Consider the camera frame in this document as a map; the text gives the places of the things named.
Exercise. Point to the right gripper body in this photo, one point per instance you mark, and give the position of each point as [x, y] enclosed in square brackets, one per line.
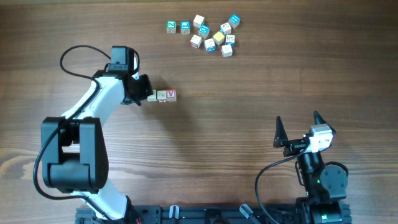
[294, 147]

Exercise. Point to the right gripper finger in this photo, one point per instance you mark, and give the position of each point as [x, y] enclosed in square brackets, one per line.
[319, 120]
[280, 139]

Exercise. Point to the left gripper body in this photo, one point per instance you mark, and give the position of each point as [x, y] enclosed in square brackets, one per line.
[142, 89]

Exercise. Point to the plain beige wooden block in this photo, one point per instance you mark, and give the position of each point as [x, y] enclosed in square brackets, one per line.
[153, 96]

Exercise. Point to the red bottom wooden block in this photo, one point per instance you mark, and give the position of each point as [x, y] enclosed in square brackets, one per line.
[162, 96]

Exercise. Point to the red V letter block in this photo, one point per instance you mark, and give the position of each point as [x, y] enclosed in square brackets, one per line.
[171, 95]

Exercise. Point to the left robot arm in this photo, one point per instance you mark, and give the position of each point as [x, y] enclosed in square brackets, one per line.
[73, 161]

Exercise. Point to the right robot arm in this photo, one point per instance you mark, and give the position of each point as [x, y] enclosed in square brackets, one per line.
[325, 182]

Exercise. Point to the green N letter block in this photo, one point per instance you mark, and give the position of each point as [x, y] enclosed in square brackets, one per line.
[171, 27]

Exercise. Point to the red edged wooden block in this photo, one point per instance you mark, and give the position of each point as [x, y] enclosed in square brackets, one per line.
[196, 41]

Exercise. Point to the blue L letter block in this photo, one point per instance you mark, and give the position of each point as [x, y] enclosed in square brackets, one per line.
[185, 27]

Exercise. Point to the blue sided wooden block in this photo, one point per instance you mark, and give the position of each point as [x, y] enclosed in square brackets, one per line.
[210, 45]

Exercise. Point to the blue D letter block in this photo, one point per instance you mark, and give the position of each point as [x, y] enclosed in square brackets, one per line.
[203, 31]

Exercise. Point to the plain top wooden block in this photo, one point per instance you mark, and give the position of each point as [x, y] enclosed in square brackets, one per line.
[198, 21]

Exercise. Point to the yellow top wooden block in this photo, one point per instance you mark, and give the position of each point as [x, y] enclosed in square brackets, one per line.
[218, 38]

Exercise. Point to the white bird picture block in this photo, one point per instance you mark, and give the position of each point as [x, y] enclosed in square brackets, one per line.
[227, 50]

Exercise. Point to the blue picture wooden block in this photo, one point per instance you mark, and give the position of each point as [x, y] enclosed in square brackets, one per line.
[230, 40]

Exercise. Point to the blue edged picture block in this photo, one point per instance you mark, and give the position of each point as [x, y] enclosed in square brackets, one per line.
[225, 28]

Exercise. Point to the blue top corner block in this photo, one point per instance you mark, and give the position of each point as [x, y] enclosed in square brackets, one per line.
[234, 21]

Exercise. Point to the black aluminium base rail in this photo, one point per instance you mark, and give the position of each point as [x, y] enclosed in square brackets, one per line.
[277, 213]

